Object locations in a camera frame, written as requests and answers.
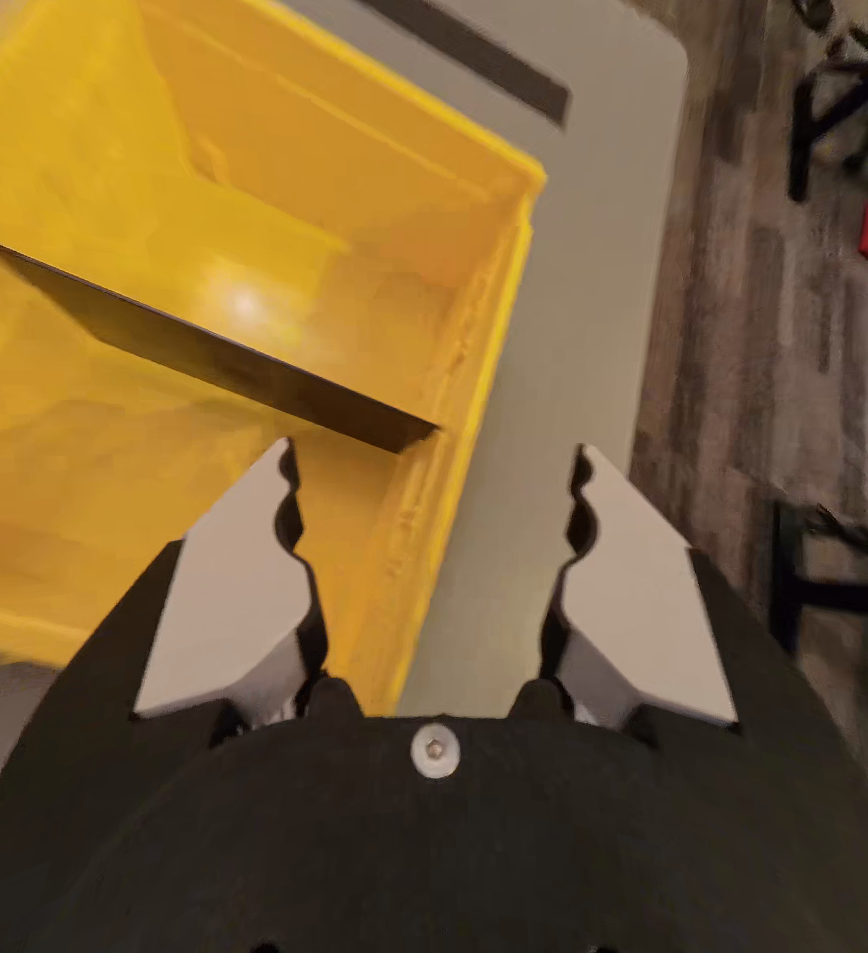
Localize black bin divider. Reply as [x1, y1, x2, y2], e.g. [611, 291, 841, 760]
[0, 234, 442, 455]

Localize black metal legs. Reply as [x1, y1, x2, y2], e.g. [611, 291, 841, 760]
[787, 0, 868, 204]

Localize black tape strip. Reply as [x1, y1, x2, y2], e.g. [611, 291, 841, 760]
[359, 0, 572, 129]

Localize black metal frame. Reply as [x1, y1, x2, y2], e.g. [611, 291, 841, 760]
[769, 500, 868, 656]

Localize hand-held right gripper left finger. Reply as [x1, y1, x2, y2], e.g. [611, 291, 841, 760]
[132, 437, 329, 727]

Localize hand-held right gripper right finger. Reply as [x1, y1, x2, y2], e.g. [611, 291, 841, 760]
[540, 444, 740, 729]

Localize yellow plastic bin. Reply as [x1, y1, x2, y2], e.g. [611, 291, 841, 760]
[0, 0, 548, 717]

